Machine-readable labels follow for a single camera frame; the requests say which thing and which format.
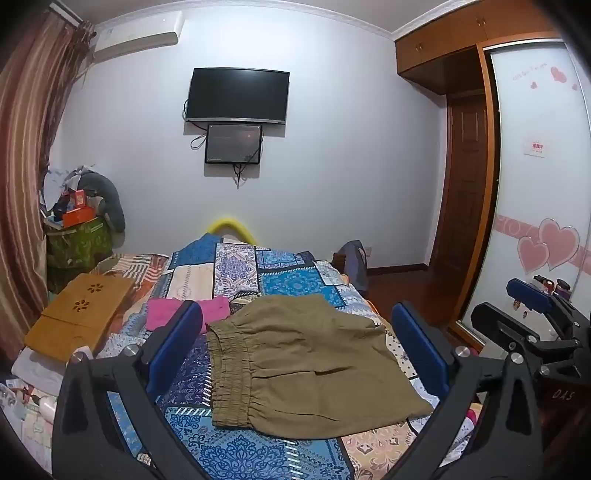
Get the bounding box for wooden sliding wardrobe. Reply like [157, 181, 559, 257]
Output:
[394, 1, 590, 340]

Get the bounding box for patchwork blue bedspread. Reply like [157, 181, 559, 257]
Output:
[97, 234, 441, 479]

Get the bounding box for brown wooden door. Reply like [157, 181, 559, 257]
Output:
[433, 92, 487, 279]

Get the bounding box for wooden lap table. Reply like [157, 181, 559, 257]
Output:
[24, 273, 133, 362]

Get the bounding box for white air conditioner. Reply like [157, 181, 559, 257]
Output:
[93, 11, 184, 63]

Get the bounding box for green storage bag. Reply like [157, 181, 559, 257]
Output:
[46, 217, 112, 294]

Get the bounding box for orange red box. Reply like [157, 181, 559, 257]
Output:
[62, 190, 96, 228]

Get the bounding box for striped brown curtain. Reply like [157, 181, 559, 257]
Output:
[1, 10, 93, 360]

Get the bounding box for olive green pants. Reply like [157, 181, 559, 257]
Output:
[206, 294, 433, 440]

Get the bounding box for small black wall monitor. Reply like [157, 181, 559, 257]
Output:
[204, 123, 263, 165]

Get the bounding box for yellow curved bed footboard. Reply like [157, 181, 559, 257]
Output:
[206, 217, 256, 245]

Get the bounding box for blue grey backpack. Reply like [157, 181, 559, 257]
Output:
[334, 240, 369, 296]

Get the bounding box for large black wall television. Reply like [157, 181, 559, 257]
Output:
[185, 67, 290, 125]

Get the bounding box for pink folded garment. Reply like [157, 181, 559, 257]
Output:
[145, 296, 230, 335]

